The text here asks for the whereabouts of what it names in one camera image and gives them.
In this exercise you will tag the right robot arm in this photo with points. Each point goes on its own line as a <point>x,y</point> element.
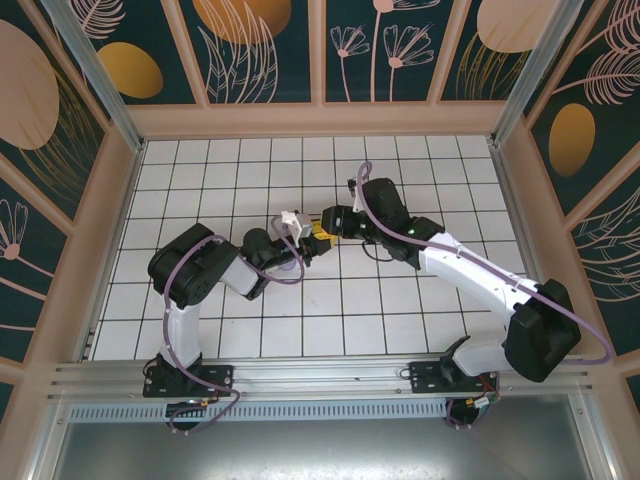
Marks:
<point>475,280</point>

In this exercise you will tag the grey metal panel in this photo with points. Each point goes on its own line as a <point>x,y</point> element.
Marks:
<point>300,450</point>

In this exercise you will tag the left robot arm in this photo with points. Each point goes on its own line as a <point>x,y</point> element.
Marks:
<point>182,330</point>

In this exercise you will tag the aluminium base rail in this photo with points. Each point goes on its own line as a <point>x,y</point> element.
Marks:
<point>310,380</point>

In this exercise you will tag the purple earbud charging case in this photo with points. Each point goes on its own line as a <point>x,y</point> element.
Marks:
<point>287,268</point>

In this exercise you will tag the aluminium frame post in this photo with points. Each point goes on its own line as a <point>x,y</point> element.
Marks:
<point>535,75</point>
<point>95,80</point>

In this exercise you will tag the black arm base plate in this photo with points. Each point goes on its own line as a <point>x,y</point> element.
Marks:
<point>220,380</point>
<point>425,380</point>

